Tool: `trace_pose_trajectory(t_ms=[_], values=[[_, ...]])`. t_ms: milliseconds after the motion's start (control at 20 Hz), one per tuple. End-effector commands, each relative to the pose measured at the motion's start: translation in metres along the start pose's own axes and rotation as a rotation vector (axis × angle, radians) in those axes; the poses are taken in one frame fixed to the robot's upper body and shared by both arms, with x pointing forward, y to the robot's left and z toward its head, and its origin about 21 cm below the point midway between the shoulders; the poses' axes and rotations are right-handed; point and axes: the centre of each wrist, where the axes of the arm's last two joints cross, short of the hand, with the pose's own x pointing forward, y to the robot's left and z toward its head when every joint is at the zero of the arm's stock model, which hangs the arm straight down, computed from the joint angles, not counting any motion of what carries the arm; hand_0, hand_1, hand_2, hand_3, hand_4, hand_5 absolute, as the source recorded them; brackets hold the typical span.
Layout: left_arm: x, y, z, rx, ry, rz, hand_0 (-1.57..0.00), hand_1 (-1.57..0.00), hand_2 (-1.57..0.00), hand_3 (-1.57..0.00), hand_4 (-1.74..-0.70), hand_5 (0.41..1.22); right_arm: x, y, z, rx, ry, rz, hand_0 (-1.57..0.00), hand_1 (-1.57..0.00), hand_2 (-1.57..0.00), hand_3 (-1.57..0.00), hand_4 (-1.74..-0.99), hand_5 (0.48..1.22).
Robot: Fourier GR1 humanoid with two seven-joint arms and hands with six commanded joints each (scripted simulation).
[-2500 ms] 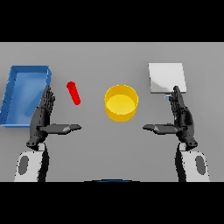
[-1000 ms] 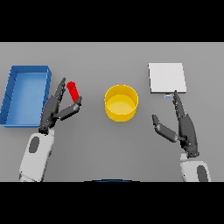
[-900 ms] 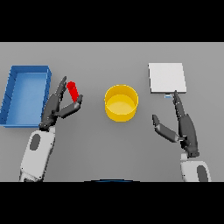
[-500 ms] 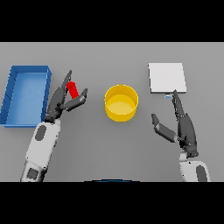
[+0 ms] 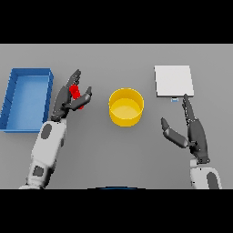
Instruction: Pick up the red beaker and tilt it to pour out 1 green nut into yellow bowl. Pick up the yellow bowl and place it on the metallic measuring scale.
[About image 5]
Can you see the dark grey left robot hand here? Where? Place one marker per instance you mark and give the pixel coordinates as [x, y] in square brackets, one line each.
[63, 98]

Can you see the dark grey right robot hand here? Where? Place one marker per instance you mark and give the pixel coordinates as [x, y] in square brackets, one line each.
[197, 135]

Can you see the red beaker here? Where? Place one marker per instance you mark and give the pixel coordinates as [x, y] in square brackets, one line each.
[75, 92]

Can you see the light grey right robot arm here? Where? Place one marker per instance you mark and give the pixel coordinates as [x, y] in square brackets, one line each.
[203, 178]

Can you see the pale square measuring scale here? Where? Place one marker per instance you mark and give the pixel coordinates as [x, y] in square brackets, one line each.
[173, 80]

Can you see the yellow bowl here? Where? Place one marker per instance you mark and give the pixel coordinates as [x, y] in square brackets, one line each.
[126, 106]

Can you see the blue tray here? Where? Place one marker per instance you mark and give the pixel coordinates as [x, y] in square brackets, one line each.
[27, 99]

